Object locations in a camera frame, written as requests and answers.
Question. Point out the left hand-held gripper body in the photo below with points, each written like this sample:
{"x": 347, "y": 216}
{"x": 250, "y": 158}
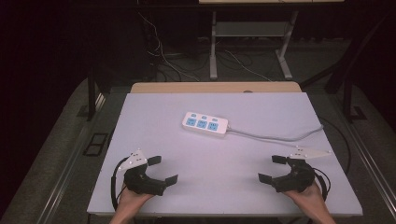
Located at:
{"x": 140, "y": 185}

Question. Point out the person's left hand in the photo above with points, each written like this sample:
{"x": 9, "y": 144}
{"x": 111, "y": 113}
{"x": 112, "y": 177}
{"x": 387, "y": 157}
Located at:
{"x": 130, "y": 203}

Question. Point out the person's right hand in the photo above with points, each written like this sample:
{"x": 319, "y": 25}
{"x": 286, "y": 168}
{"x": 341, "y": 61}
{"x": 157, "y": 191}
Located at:
{"x": 309, "y": 200}

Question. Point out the light wooden table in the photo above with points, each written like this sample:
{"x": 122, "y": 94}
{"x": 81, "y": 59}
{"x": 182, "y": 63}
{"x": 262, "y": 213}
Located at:
{"x": 214, "y": 87}

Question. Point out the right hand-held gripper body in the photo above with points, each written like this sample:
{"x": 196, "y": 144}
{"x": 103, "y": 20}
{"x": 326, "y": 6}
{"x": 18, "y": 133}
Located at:
{"x": 300, "y": 179}

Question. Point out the white power strip blue sockets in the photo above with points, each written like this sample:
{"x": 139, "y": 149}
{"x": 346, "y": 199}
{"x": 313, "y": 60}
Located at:
{"x": 205, "y": 124}

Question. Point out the grey metal stand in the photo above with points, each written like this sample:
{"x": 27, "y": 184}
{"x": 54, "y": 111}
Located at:
{"x": 249, "y": 29}

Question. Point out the black stand with foot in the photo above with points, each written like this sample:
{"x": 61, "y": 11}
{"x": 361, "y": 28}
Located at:
{"x": 350, "y": 99}

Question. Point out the thin black stand post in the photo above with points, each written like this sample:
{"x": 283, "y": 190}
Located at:
{"x": 91, "y": 96}

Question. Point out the black floor frame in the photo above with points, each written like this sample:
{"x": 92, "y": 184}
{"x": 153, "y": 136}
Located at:
{"x": 96, "y": 144}

